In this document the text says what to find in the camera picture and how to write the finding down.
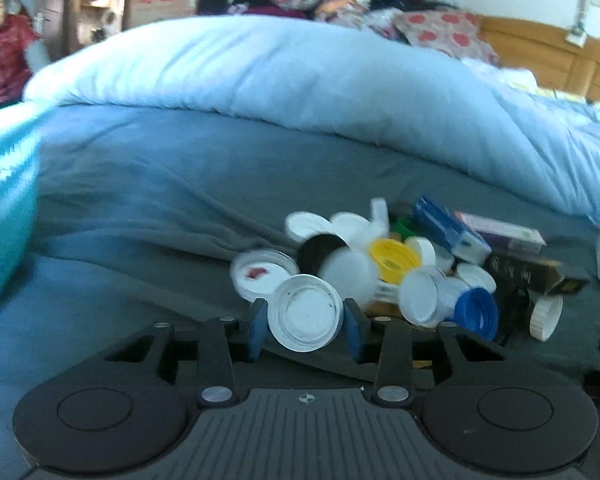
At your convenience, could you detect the blue ribbed cap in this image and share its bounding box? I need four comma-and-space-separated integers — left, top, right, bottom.
453, 287, 500, 341

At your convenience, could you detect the red patterned pillow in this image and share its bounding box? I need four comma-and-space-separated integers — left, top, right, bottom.
392, 10, 501, 66

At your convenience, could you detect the blue plastic basket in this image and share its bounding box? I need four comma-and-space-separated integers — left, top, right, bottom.
0, 103, 50, 295

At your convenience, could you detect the yellow bottle cap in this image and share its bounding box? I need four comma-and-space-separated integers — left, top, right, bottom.
368, 238, 422, 285

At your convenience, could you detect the purple orange box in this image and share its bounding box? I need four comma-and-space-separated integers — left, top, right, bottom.
454, 211, 546, 256

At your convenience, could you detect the blue white medicine box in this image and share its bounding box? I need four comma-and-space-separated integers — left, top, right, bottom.
412, 196, 492, 266

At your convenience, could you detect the light blue folded duvet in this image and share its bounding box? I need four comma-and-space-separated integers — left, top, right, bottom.
23, 16, 600, 216

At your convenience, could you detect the wooden headboard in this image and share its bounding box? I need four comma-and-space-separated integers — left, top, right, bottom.
479, 16, 600, 102

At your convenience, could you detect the dark blue bed sheet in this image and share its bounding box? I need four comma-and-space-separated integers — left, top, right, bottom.
0, 104, 600, 480

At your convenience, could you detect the black gold box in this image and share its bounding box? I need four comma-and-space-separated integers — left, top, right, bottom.
484, 252, 591, 296

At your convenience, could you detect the woman in red jacket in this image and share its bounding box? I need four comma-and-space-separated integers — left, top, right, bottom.
0, 0, 50, 108

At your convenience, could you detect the clear white lid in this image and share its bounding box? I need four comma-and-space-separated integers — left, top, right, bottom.
268, 274, 343, 353

